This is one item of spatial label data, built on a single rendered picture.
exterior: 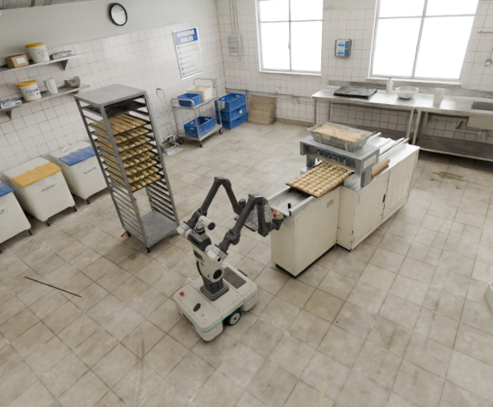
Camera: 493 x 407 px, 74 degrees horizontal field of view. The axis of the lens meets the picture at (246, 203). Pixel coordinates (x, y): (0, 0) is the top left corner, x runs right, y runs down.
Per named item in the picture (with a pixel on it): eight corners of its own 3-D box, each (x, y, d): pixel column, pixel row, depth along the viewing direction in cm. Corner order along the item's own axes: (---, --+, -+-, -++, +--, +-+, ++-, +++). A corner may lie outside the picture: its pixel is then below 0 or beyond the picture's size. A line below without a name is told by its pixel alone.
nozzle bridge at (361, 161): (318, 159, 380) (319, 131, 362) (376, 178, 333) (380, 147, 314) (299, 169, 363) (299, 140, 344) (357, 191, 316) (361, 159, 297)
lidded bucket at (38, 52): (46, 59, 460) (39, 42, 448) (55, 59, 447) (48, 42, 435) (28, 62, 445) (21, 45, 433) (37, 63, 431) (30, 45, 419)
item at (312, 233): (312, 236, 397) (314, 169, 348) (336, 249, 375) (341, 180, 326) (271, 266, 361) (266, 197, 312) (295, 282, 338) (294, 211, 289)
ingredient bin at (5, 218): (-3, 258, 418) (-37, 207, 376) (-23, 242, 450) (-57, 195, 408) (39, 233, 454) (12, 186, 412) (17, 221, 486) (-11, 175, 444)
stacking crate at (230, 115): (233, 110, 765) (231, 102, 754) (247, 112, 743) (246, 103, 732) (216, 119, 726) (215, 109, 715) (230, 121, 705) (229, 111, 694)
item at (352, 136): (324, 127, 350) (324, 122, 347) (370, 140, 315) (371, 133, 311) (308, 136, 336) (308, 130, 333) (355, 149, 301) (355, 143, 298)
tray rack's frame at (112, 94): (183, 232, 419) (147, 90, 322) (148, 253, 391) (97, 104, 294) (156, 215, 460) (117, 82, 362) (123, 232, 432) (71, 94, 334)
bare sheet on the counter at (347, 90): (333, 93, 561) (333, 92, 560) (342, 86, 587) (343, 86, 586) (369, 96, 529) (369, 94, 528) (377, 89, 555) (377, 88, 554)
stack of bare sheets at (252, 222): (266, 200, 471) (265, 199, 469) (286, 211, 445) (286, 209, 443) (234, 219, 440) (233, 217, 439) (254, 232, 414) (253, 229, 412)
